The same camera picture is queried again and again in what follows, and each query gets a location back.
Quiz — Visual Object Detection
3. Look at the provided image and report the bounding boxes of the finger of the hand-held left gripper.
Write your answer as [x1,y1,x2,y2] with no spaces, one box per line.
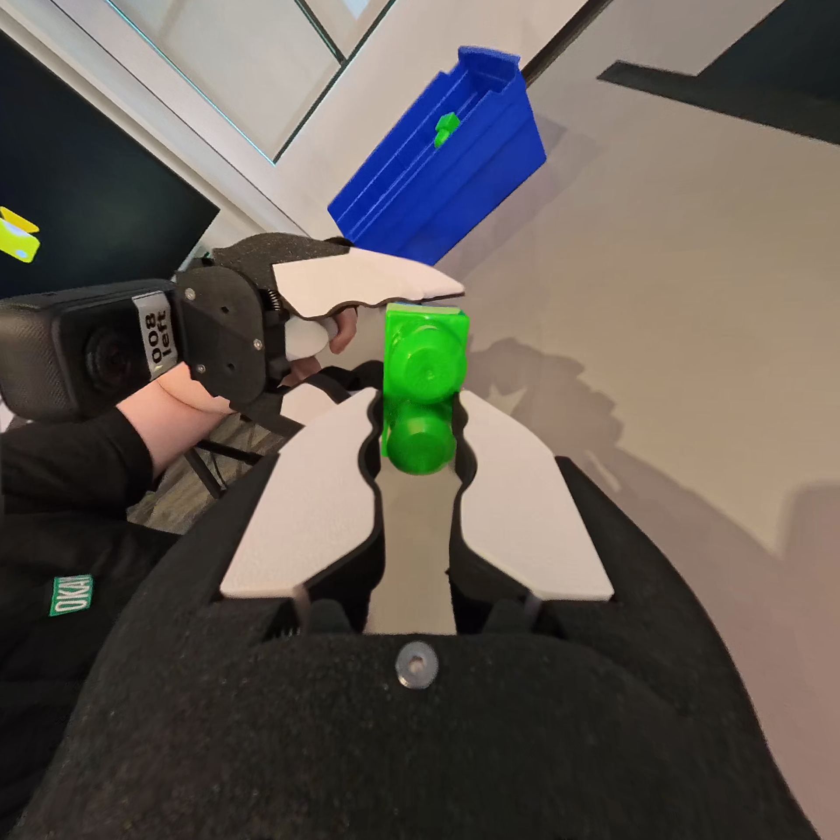
[284,319,330,361]
[270,247,467,323]

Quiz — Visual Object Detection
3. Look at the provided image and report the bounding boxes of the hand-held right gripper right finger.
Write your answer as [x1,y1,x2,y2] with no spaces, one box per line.
[449,387,616,629]

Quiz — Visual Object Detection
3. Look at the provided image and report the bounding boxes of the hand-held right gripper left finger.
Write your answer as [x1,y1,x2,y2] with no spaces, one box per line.
[220,387,385,631]

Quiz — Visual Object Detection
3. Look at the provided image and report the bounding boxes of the green two-stud block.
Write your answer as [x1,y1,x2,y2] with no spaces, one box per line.
[381,302,472,475]

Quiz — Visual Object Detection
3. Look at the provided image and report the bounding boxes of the blue plastic bin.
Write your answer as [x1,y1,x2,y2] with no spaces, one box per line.
[326,45,548,267]

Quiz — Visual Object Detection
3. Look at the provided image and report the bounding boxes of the person's left forearm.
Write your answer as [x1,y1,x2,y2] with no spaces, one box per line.
[0,406,157,521]

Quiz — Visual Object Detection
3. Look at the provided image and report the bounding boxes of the grey desk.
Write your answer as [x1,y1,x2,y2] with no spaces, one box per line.
[279,0,840,840]

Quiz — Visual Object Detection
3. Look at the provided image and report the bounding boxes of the black desk inlay panel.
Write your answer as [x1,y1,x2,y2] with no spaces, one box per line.
[596,0,840,147]

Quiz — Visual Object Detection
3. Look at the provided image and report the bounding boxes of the person's left hand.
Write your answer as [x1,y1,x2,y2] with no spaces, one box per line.
[117,307,362,488]

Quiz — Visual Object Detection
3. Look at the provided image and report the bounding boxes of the black monitor screen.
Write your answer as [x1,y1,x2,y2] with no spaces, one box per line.
[0,29,221,300]

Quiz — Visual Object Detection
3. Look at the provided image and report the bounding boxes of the large gridded window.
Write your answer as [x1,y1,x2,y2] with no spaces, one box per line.
[49,0,403,166]

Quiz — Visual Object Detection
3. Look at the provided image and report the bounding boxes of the person's black jacket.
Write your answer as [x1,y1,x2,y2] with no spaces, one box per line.
[0,492,186,840]

